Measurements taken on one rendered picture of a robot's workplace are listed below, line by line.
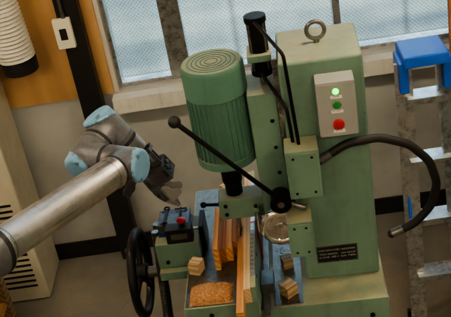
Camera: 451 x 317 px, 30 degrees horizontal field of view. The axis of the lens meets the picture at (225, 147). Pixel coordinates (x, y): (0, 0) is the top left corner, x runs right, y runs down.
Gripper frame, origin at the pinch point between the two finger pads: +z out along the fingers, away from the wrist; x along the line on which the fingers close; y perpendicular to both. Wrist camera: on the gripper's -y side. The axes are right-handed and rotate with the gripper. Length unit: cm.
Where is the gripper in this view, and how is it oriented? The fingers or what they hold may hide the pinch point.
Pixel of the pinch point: (175, 203)
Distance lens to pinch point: 250.4
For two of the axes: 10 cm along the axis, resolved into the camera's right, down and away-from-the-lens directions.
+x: 0.2, -5.1, 8.6
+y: 7.8, -5.3, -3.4
